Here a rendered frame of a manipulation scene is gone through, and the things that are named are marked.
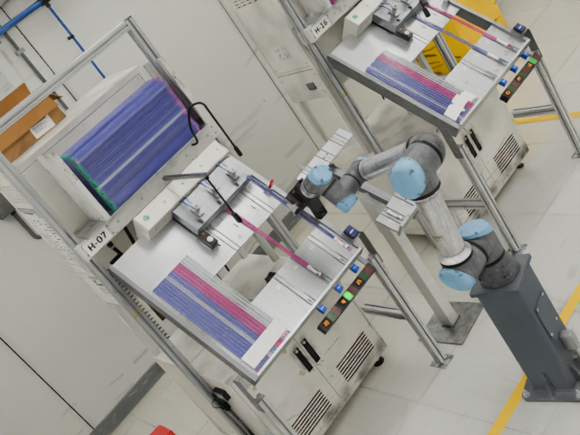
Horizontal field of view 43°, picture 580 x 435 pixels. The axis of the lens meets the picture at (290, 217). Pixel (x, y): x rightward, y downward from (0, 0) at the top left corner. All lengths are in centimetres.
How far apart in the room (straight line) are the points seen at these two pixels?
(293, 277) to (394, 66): 121
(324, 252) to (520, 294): 77
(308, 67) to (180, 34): 135
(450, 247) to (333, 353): 107
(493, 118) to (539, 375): 160
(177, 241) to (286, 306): 51
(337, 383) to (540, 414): 89
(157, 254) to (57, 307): 160
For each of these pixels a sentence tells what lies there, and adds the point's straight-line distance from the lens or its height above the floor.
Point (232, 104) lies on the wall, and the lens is 495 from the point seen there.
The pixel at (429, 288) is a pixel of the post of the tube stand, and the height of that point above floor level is 25.
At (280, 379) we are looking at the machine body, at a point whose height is 42.
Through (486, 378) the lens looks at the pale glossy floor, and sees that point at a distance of 321.
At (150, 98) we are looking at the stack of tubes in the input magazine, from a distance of 297.
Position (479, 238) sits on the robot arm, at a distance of 256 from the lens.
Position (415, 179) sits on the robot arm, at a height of 115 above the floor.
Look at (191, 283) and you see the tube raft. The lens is 284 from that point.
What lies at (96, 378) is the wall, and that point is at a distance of 458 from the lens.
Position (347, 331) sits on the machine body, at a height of 30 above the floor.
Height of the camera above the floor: 215
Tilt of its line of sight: 24 degrees down
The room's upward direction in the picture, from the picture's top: 36 degrees counter-clockwise
